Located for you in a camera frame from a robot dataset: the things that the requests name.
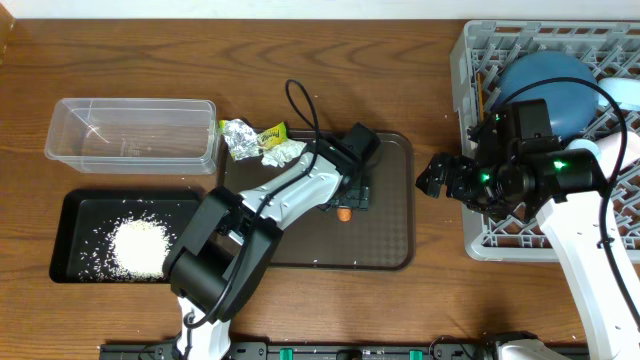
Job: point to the dark blue plate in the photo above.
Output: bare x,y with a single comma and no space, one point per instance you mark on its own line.
571,106

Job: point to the clear plastic bin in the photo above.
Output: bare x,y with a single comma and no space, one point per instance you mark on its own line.
153,136

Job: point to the wooden chopstick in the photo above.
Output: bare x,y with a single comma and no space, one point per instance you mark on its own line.
480,101

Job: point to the light blue cup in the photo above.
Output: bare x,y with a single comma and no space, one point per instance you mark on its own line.
581,143

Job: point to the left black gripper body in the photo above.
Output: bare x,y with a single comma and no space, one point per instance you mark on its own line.
359,171

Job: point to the orange carrot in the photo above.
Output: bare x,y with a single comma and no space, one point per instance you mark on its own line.
344,214

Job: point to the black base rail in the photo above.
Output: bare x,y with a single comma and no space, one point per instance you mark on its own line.
263,351

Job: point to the light blue saucer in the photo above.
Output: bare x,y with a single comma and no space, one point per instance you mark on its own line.
625,91

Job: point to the black plastic tray bin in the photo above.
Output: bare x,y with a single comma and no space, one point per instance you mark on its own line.
182,205

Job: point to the grey dishwasher rack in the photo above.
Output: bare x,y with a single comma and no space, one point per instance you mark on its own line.
609,49

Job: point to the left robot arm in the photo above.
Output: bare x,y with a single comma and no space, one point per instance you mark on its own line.
222,255

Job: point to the crumpled foil snack wrapper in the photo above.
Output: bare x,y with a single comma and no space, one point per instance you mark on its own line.
243,141

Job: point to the pile of white rice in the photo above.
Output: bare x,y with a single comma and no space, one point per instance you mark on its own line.
121,241

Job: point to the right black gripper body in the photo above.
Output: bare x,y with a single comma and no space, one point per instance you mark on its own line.
493,198

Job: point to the crumpled white tissue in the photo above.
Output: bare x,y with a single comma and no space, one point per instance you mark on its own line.
280,155

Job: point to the dark brown serving tray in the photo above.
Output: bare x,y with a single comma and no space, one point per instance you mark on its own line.
382,237

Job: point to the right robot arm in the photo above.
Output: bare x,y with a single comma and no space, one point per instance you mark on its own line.
568,195

